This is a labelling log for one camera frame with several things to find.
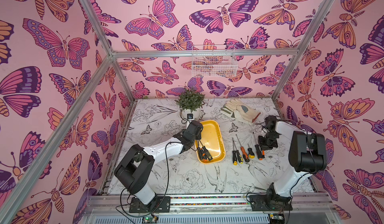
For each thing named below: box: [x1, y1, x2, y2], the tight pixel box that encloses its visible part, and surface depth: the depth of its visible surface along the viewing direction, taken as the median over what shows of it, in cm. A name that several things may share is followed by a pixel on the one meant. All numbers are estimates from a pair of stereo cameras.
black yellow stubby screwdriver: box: [247, 143, 255, 159], surface depth 90 cm
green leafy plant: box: [175, 89, 206, 113], surface depth 94 cm
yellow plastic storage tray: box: [194, 120, 226, 164], surface depth 92 cm
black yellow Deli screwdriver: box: [232, 137, 238, 166], surface depth 89 cm
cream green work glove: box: [220, 105, 252, 126], surface depth 111 cm
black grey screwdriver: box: [199, 139, 213, 161], surface depth 89 cm
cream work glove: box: [225, 98, 261, 123], surface depth 114 cm
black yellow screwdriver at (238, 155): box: [233, 140, 244, 164], surface depth 90 cm
